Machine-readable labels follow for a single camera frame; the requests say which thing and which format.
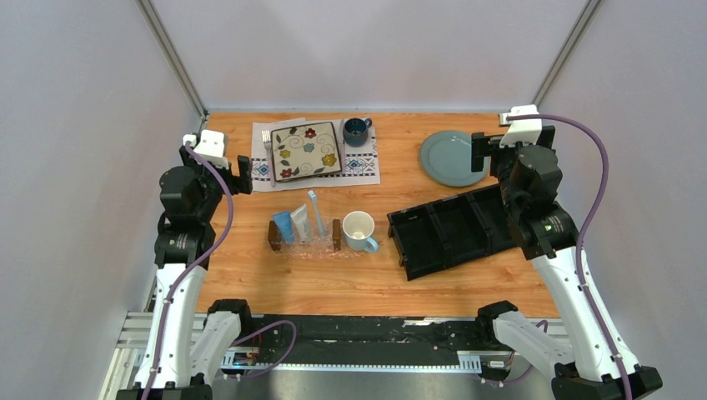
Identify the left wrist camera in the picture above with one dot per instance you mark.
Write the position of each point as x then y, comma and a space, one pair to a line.
209, 145

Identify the white mug with blue handle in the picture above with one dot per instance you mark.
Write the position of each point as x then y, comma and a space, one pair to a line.
358, 228

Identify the glass holder with wooden ends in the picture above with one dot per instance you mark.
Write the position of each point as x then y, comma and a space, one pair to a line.
316, 246

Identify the black compartment organizer box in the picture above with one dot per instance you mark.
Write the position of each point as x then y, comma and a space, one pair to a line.
442, 234

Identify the aluminium frame rail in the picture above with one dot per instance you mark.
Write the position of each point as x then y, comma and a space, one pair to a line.
298, 359

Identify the white patterned placemat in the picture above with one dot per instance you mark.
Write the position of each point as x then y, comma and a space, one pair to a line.
361, 163

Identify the dark blue ceramic cup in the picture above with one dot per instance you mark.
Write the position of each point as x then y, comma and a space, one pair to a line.
356, 131

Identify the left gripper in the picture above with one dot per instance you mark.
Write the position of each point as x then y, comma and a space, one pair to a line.
241, 183

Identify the round grey-blue plate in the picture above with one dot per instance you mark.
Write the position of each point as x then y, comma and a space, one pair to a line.
445, 157

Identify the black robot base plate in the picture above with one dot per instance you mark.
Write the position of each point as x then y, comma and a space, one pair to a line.
359, 339

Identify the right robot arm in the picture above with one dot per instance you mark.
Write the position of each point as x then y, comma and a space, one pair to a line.
596, 363

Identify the square floral ceramic plate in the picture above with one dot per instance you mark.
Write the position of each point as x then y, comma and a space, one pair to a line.
305, 150

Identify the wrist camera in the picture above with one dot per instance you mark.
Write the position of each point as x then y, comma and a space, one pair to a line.
523, 126
209, 145

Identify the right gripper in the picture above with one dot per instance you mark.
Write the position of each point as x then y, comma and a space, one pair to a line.
482, 146

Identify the blue toothpaste tube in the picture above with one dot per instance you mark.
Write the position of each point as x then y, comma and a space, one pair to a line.
283, 222

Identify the light blue toothbrush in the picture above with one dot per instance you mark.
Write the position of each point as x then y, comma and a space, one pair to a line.
314, 200

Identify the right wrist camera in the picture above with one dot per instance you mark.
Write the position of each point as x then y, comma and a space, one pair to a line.
523, 126

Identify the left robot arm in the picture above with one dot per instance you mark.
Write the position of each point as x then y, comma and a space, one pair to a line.
198, 210

